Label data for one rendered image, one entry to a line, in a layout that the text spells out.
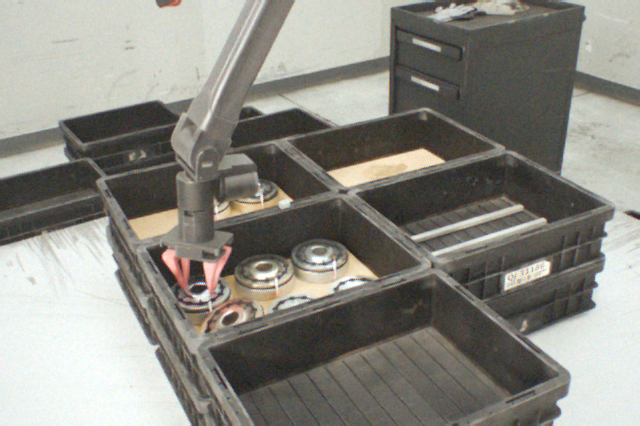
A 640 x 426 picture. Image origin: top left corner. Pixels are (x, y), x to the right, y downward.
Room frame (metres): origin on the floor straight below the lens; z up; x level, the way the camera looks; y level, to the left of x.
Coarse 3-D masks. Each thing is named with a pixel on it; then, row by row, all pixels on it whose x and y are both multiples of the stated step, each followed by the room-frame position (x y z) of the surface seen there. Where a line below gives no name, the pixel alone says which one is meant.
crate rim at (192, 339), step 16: (288, 208) 1.17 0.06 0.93; (304, 208) 1.18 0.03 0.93; (352, 208) 1.17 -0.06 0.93; (224, 224) 1.12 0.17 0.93; (240, 224) 1.13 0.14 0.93; (400, 240) 1.05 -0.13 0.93; (144, 256) 1.02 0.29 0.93; (416, 256) 1.00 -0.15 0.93; (144, 272) 1.01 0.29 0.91; (400, 272) 0.95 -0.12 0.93; (416, 272) 0.95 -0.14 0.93; (160, 288) 0.93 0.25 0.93; (352, 288) 0.91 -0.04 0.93; (368, 288) 0.91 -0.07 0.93; (176, 304) 0.89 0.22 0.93; (304, 304) 0.87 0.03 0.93; (176, 320) 0.85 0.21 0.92; (256, 320) 0.84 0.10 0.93; (192, 336) 0.81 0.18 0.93; (208, 336) 0.81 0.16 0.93; (192, 352) 0.80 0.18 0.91
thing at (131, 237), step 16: (256, 144) 1.48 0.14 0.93; (272, 144) 1.48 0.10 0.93; (112, 176) 1.33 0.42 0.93; (128, 176) 1.34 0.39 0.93; (320, 176) 1.31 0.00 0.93; (336, 192) 1.24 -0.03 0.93; (112, 208) 1.19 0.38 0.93; (272, 208) 1.18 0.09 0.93; (128, 224) 1.13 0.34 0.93; (128, 240) 1.09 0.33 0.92; (144, 240) 1.07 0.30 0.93
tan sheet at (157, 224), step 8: (280, 192) 1.44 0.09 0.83; (280, 200) 1.40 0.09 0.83; (288, 200) 1.40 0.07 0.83; (232, 208) 1.37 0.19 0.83; (152, 216) 1.34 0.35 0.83; (160, 216) 1.34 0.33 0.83; (168, 216) 1.34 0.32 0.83; (176, 216) 1.34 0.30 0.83; (232, 216) 1.34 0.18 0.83; (136, 224) 1.31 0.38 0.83; (144, 224) 1.31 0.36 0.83; (152, 224) 1.31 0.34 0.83; (160, 224) 1.31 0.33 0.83; (168, 224) 1.31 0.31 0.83; (176, 224) 1.31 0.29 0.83; (136, 232) 1.28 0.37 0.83; (144, 232) 1.28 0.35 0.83; (152, 232) 1.28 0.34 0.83; (160, 232) 1.28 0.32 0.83
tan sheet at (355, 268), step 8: (352, 256) 1.17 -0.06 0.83; (352, 264) 1.14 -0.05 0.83; (360, 264) 1.14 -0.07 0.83; (352, 272) 1.11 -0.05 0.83; (360, 272) 1.11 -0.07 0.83; (368, 272) 1.11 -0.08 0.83; (232, 280) 1.10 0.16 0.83; (296, 280) 1.09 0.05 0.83; (336, 280) 1.09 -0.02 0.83; (232, 288) 1.07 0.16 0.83; (296, 288) 1.06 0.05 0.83; (304, 288) 1.06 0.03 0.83; (312, 288) 1.06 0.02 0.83; (320, 288) 1.06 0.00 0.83; (328, 288) 1.06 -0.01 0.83; (232, 296) 1.05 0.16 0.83; (240, 296) 1.04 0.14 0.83; (320, 296) 1.04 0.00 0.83; (264, 304) 1.02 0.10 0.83; (200, 328) 0.96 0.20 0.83
